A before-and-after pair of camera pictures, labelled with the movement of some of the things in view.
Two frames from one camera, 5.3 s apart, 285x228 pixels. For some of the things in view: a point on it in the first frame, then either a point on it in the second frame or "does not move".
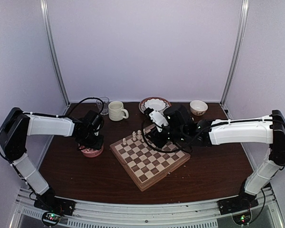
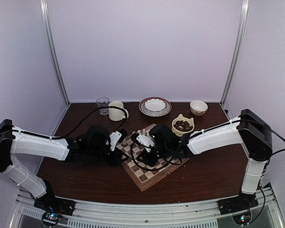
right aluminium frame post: [245, 7] does not move
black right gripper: [156, 139] -> [148, 160]
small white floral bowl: [198, 107] does not move
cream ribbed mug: [116, 110] does not move
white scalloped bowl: [155, 104] does not move
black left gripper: [98, 146] -> [115, 161]
